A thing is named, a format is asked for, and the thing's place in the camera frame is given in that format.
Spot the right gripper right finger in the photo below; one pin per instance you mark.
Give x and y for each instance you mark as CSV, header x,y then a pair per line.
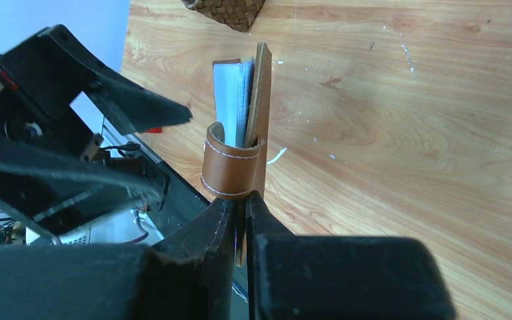
x,y
339,277

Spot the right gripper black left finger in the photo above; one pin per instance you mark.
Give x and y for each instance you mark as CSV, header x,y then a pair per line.
x,y
185,276

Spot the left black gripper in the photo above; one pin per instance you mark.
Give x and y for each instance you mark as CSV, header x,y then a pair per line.
x,y
54,194

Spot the white perforated box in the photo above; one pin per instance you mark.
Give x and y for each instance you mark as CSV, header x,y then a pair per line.
x,y
79,237

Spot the red white small tray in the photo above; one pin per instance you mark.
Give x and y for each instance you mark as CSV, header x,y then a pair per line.
x,y
156,130

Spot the woven wicker basket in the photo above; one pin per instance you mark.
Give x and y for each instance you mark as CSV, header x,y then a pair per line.
x,y
238,15

